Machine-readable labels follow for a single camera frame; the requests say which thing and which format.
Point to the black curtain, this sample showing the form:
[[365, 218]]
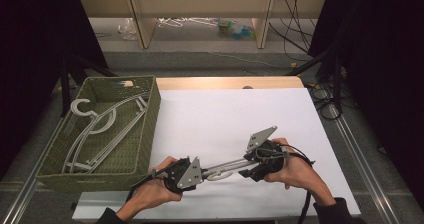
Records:
[[383, 67], [33, 67]]

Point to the clear plastic bag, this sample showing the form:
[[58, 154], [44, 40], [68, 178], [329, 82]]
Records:
[[127, 29]]

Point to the person's right hand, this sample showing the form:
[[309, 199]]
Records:
[[296, 174]]

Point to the black metal stand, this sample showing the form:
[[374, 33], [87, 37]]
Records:
[[71, 77], [333, 74]]

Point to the person's left hand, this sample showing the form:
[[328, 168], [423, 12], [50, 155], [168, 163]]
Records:
[[155, 194]]

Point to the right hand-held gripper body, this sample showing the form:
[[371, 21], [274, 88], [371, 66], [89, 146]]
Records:
[[266, 157]]

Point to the light wooden desk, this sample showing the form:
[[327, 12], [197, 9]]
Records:
[[200, 4]]

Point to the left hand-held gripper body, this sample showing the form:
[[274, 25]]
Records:
[[188, 175]]

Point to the metal floor rail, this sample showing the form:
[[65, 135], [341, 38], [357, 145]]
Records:
[[23, 194], [366, 170]]

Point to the white table cloth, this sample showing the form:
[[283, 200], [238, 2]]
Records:
[[216, 117]]

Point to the green woven basket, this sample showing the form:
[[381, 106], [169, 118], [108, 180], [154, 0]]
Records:
[[133, 144]]

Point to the colourful toys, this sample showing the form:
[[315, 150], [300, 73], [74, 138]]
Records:
[[235, 30]]

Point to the grey plastic hanger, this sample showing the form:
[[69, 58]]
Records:
[[100, 140], [226, 165]]

